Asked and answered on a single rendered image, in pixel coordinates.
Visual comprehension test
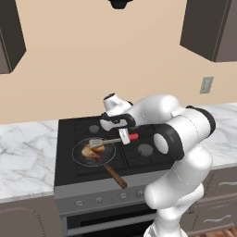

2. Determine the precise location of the grey oven door handle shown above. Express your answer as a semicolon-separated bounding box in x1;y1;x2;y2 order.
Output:
66;212;158;230

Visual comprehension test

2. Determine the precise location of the brown drawer front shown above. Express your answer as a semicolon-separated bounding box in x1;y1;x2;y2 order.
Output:
180;195;237;236
202;167;237;200

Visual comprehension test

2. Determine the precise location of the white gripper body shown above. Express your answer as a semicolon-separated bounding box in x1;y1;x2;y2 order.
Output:
118;128;131;145

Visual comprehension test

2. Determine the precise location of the browned chicken piece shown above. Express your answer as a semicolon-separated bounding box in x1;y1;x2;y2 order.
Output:
81;144;106;162

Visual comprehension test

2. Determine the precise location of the black oven door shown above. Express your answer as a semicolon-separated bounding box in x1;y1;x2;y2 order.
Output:
60;208;159;237

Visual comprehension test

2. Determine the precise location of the brown base cupboard door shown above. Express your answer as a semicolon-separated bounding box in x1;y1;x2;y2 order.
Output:
0;195;65;237

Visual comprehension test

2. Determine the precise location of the black frying pan, brown handle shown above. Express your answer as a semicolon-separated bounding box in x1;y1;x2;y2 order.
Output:
71;136;129;190

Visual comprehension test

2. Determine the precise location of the grey wall socket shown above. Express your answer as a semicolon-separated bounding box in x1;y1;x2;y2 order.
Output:
199;76;215;95

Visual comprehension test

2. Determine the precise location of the black range hood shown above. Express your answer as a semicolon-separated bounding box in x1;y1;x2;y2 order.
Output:
106;0;134;10

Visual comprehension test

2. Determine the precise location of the silver drawer handle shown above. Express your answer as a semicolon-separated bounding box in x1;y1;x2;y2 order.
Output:
218;181;237;187
211;216;233;224

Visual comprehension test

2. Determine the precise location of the black and grey stove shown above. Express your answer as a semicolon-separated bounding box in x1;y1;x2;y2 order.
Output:
53;114;187;237

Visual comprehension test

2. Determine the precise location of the dark brown wall cupboard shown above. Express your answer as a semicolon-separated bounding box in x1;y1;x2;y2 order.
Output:
179;0;237;64
0;0;28;75

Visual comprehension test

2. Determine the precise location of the red-handled metal spatula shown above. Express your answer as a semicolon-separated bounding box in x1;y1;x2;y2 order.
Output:
88;132;140;148

